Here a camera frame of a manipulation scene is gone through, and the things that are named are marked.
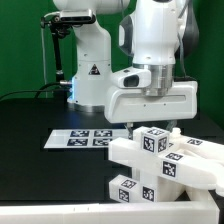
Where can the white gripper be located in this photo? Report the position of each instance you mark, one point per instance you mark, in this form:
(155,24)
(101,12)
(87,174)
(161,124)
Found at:
(131,105)

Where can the white chair nut cube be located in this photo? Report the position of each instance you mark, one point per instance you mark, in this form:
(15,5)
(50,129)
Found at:
(155,140)

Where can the white chair back frame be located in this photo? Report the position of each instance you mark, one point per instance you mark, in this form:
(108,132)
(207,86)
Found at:
(189,161)

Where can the white chair seat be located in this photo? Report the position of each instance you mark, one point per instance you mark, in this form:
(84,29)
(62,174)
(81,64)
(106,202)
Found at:
(154,188)

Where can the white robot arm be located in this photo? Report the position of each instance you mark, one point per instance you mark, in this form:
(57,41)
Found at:
(156,34)

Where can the white corner fence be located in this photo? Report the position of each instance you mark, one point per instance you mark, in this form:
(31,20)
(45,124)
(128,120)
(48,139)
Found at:
(201,209)

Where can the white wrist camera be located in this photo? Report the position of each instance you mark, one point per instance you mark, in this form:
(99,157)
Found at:
(131,78)

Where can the grey camera on stand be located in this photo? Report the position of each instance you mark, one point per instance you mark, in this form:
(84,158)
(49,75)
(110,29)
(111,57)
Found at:
(79,16)

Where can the black camera stand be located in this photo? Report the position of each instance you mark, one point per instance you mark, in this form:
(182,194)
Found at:
(57,50)

